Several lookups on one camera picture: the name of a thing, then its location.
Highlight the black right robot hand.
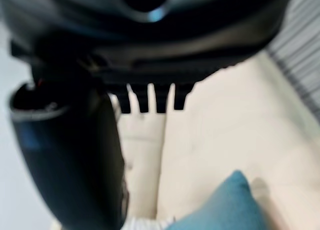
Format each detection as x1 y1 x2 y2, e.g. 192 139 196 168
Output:
0 0 295 230

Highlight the cream fabric sofa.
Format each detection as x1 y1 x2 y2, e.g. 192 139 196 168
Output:
51 51 320 230

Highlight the white striped cushion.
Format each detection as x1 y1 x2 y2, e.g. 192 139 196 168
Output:
124 215 177 230

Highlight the teal square cushion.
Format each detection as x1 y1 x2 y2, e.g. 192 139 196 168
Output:
163 170 278 230

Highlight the grey striped rug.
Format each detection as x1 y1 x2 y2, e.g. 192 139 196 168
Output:
265 0 320 120

